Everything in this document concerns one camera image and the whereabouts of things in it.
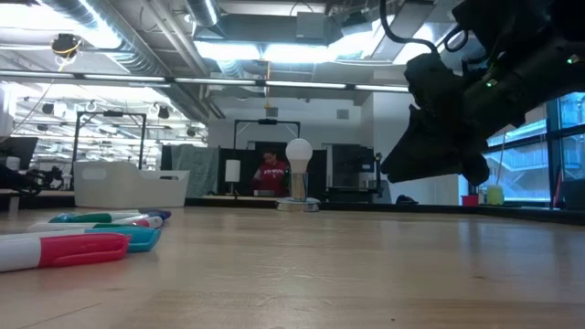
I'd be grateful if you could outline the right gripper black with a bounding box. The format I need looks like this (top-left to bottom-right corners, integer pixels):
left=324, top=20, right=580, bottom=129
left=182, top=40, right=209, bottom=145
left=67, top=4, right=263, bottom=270
left=378, top=35, right=585, bottom=187

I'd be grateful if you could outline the thick purple whiteboard marker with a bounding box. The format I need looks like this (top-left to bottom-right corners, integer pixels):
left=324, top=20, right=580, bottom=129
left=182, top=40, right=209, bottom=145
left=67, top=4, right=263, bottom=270
left=136, top=208, right=174, bottom=220

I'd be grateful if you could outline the thin red whiteboard marker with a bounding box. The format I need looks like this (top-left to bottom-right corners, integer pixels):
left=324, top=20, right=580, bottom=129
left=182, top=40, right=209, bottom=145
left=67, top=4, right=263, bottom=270
left=0, top=231, right=133, bottom=274
left=113, top=216, right=165, bottom=229

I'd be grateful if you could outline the thin green whiteboard marker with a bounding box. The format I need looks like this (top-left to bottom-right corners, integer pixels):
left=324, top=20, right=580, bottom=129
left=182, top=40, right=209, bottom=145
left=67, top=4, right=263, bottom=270
left=26, top=220, right=136, bottom=231
left=70, top=212, right=141, bottom=224

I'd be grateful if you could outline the black cabinet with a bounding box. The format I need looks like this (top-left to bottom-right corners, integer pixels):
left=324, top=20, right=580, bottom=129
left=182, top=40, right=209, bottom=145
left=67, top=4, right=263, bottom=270
left=326, top=143, right=383, bottom=205

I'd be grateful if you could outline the yellow-green bucket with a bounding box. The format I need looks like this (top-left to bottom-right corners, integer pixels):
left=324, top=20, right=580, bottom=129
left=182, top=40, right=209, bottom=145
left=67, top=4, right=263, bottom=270
left=485, top=184, right=505, bottom=207

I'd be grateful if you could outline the chrome desk lamp white bulb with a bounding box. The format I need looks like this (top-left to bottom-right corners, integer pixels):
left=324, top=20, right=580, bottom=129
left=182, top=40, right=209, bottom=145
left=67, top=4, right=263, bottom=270
left=275, top=137, right=322, bottom=213

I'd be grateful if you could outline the grey ceiling unit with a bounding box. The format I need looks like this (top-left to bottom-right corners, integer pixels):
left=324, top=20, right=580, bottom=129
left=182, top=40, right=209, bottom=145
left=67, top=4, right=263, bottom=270
left=294, top=10, right=344, bottom=46

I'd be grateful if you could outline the person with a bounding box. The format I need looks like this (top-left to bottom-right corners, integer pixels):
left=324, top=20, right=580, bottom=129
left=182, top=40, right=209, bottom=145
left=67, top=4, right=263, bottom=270
left=250, top=148, right=292, bottom=197

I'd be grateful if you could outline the small white shade lamp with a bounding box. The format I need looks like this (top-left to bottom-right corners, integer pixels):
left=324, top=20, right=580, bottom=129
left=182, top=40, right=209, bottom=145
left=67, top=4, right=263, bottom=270
left=224, top=158, right=242, bottom=196

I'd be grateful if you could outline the LED light bar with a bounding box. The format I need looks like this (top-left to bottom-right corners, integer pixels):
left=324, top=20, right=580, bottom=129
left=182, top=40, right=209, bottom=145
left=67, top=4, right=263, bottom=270
left=0, top=68, right=410, bottom=94

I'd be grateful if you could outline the grey curtain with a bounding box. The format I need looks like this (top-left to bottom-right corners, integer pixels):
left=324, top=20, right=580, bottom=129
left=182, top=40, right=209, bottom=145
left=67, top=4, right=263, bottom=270
left=160, top=143, right=220, bottom=198

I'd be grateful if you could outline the white plastic bin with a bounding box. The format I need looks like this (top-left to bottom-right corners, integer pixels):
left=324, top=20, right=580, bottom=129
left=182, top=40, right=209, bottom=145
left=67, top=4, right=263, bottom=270
left=72, top=160, right=191, bottom=209

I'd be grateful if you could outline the black monitor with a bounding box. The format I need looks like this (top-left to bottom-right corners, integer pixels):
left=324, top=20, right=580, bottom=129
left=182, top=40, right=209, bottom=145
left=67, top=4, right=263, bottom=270
left=0, top=135, right=39, bottom=171

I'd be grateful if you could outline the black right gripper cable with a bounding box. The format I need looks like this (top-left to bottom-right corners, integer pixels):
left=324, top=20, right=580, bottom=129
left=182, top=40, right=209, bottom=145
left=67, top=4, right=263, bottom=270
left=378, top=0, right=471, bottom=55

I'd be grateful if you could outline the black overhead rig frame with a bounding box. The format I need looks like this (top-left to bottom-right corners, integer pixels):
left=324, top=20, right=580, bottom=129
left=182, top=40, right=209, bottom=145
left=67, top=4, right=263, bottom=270
left=232, top=117, right=303, bottom=152
left=70, top=110, right=148, bottom=173

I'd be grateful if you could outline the silver ventilation duct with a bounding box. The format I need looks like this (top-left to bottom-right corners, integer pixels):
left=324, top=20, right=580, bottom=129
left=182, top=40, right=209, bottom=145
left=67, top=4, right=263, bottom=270
left=185, top=0, right=221, bottom=28

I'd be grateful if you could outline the black ceiling camera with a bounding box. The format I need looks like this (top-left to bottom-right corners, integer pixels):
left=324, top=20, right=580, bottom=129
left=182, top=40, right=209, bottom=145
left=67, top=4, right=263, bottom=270
left=49, top=32, right=83, bottom=59

